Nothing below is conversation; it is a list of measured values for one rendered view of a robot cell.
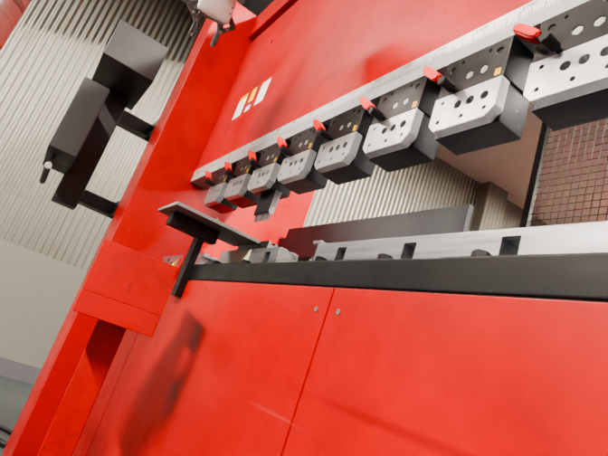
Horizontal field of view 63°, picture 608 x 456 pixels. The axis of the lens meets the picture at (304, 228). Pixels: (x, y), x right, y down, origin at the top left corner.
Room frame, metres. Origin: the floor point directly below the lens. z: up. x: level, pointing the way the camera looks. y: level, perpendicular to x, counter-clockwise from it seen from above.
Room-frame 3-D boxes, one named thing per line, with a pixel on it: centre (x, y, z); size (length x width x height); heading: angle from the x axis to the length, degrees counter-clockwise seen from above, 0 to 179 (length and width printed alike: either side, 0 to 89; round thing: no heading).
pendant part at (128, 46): (2.35, 1.15, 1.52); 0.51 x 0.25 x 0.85; 27
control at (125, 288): (1.11, 0.32, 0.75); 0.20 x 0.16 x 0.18; 17
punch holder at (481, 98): (0.79, -0.23, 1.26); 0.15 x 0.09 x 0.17; 28
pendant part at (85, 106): (2.27, 1.20, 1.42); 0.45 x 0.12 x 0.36; 27
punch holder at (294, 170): (1.32, 0.05, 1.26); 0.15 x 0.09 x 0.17; 28
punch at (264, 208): (1.47, 0.13, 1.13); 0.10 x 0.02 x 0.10; 28
